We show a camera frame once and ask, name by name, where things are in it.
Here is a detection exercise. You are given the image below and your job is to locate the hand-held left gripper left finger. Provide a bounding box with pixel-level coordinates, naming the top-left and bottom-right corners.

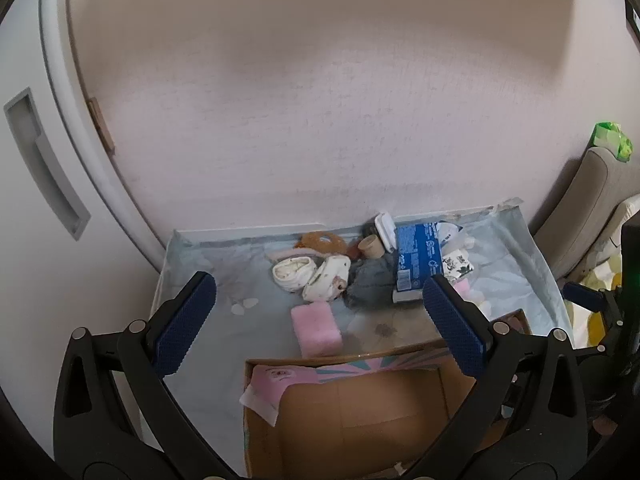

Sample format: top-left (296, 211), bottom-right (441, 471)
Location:
top-left (52, 271), bottom-right (236, 480)

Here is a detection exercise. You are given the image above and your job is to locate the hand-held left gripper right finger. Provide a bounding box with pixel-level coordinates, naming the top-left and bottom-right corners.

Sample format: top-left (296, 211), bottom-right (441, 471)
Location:
top-left (400, 276), bottom-right (587, 480)

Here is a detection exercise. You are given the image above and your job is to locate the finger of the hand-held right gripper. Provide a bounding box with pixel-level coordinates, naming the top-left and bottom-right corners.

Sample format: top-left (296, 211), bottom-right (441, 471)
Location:
top-left (562, 282), bottom-right (610, 315)

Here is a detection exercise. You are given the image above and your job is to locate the clear plastic case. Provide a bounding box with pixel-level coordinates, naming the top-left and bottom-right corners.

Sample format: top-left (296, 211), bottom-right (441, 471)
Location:
top-left (392, 287), bottom-right (426, 306)

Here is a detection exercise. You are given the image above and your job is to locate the black-and-white printed tissue packet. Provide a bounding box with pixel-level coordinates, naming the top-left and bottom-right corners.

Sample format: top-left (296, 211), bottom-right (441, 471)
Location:
top-left (440, 252), bottom-right (473, 281)

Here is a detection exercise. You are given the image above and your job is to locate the blue packet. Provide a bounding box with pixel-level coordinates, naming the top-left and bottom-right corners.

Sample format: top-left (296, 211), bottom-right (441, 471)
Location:
top-left (391, 222), bottom-right (446, 293)

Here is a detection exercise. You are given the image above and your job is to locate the white baby shoe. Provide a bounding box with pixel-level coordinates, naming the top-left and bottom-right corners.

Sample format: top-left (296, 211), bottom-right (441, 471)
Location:
top-left (304, 256), bottom-right (351, 303)
top-left (271, 255), bottom-right (317, 293)

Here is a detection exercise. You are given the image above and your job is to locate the white earphone case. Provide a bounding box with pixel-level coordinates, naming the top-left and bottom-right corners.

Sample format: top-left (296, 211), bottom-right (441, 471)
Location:
top-left (374, 212), bottom-right (400, 251)

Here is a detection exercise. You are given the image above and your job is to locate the printed cardboard box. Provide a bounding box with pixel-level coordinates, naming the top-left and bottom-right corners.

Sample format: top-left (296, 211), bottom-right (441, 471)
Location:
top-left (242, 309), bottom-right (533, 480)

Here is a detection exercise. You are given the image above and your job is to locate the large pink sponge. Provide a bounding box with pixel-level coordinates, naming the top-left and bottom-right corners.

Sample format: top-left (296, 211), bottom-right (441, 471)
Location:
top-left (291, 302), bottom-right (343, 358)

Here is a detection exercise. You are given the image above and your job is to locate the brown plush toy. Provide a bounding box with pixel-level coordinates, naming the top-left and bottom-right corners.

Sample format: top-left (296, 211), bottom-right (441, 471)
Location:
top-left (294, 231), bottom-right (361, 261)

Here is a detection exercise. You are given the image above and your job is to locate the desktop with floral blue cover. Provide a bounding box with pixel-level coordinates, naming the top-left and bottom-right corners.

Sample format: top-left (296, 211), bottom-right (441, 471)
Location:
top-left (137, 197), bottom-right (576, 480)

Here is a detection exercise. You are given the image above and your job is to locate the yellow floral blanket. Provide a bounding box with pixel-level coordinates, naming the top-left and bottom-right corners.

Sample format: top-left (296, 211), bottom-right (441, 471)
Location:
top-left (565, 240), bottom-right (640, 351)

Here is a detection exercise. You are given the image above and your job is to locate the beige chair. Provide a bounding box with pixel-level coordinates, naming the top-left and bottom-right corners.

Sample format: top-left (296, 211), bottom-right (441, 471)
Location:
top-left (532, 145), bottom-right (640, 281)

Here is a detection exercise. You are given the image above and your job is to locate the grey fluffy cloth item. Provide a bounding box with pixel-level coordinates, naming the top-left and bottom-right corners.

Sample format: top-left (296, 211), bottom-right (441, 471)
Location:
top-left (345, 252), bottom-right (401, 311)

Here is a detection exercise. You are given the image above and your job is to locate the green packet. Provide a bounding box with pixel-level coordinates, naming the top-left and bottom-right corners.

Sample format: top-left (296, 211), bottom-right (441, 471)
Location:
top-left (591, 121), bottom-right (635, 163)

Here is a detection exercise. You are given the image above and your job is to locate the white door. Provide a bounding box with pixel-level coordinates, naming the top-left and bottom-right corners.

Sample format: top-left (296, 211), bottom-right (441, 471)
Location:
top-left (0, 0), bottom-right (168, 411)

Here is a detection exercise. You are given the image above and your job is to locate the recessed door handle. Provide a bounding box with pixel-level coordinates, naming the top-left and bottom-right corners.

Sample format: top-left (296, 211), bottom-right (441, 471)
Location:
top-left (4, 87), bottom-right (92, 242)

